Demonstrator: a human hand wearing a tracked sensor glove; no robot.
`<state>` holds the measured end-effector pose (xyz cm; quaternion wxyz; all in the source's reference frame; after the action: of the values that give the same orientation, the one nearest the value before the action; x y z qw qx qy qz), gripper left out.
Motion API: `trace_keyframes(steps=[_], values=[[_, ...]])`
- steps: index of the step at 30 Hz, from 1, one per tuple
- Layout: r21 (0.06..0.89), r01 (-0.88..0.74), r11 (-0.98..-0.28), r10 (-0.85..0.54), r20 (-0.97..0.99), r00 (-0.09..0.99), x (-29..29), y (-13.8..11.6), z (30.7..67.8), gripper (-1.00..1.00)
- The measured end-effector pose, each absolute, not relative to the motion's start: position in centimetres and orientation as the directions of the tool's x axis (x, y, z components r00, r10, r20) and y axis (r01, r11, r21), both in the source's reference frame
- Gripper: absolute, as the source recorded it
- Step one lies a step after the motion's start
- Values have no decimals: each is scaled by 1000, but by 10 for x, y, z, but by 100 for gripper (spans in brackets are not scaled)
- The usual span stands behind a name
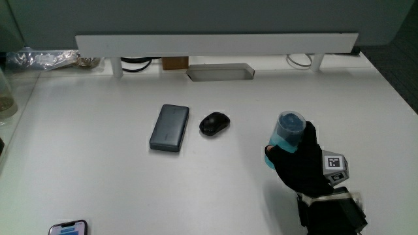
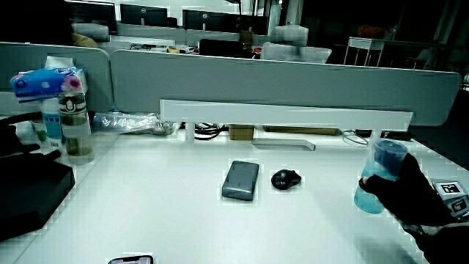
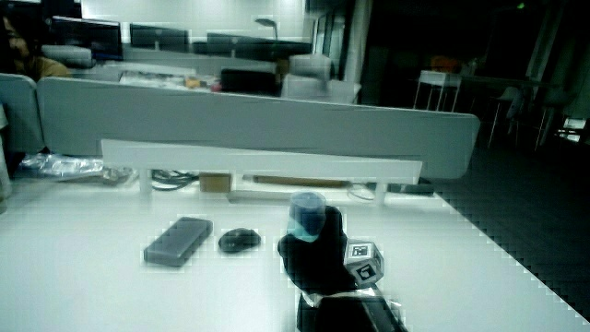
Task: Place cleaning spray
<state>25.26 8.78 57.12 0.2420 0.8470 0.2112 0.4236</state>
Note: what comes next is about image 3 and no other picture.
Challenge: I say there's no white desk shelf riser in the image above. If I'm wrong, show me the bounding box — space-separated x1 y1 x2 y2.
100 138 424 207

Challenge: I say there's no wide black monitor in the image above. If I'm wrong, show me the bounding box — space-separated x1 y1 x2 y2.
192 32 313 62

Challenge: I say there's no grey office chair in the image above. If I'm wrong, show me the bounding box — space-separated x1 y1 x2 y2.
280 53 361 104

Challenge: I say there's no person's right forearm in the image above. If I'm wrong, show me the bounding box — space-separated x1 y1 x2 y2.
296 286 409 332

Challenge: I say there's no grey desk lamp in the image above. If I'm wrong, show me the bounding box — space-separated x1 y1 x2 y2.
254 17 280 42

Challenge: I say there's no black cable bundle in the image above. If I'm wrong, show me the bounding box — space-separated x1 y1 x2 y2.
150 169 201 192

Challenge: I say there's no clear plastic bag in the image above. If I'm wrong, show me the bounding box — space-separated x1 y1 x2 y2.
17 152 136 186

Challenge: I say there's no long grey desk partition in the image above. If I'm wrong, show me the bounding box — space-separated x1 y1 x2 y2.
36 76 482 181

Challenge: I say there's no black bag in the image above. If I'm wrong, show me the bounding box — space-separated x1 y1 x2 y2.
219 67 281 98

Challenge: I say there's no black computer mouse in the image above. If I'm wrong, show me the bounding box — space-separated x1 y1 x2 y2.
218 227 263 255

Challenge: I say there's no black rectangular case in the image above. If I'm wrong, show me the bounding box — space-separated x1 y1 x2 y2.
142 216 215 268

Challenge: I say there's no person's right hand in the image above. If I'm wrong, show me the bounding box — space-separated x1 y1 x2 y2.
277 206 386 297

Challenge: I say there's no small cardboard box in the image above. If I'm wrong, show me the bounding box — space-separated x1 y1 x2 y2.
198 172 233 194

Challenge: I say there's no small black monitor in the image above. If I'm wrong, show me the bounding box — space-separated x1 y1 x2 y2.
129 23 191 53

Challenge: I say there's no large black monitor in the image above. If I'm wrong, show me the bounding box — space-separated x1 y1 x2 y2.
50 15 124 62

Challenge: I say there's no short grey desk partition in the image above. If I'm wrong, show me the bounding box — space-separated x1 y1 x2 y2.
0 73 46 156

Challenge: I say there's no blue translucent cup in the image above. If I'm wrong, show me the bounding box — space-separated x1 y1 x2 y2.
286 191 328 243

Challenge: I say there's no white side table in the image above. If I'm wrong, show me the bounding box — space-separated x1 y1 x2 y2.
412 69 463 113

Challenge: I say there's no white bar stool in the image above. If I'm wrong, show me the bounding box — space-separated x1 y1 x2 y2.
487 86 525 149

